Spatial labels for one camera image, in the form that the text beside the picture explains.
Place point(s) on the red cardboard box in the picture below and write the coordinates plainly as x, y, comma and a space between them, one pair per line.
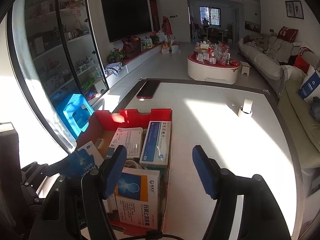
101, 129

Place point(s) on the blue white paper bag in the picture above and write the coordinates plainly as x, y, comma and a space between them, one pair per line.
310, 86

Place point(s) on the round white red coffee table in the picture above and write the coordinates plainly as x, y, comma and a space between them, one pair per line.
213, 63

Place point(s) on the black television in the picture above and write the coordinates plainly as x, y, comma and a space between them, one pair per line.
126, 18

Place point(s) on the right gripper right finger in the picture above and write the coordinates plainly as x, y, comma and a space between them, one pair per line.
261, 215

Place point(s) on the green potted plant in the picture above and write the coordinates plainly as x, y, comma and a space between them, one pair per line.
116, 55

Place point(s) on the white text medicine box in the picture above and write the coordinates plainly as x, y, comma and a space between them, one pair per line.
130, 138

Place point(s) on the wall picture frames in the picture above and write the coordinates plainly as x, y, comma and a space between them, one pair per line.
294, 9

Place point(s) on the white blue stacked medicine box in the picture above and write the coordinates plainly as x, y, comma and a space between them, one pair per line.
156, 148

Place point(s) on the blue plastic stool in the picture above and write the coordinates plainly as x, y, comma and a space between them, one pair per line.
75, 112

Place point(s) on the beige sofa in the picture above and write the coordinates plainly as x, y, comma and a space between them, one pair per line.
286, 67

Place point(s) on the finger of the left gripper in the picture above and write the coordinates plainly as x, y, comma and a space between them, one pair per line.
57, 166

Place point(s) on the dark red bag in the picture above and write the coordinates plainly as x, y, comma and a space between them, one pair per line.
131, 46

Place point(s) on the orange blue white medicine box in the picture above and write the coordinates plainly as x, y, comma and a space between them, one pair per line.
137, 196

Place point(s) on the small white wooden stool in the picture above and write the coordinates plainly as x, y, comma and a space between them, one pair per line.
245, 68

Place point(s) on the glass display cabinet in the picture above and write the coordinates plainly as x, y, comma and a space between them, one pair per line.
57, 56

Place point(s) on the large printed tape roll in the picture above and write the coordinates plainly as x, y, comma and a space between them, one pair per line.
130, 163

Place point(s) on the red cushion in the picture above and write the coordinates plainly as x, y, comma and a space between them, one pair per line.
287, 34

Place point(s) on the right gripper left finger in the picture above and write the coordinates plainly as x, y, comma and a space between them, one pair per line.
58, 216

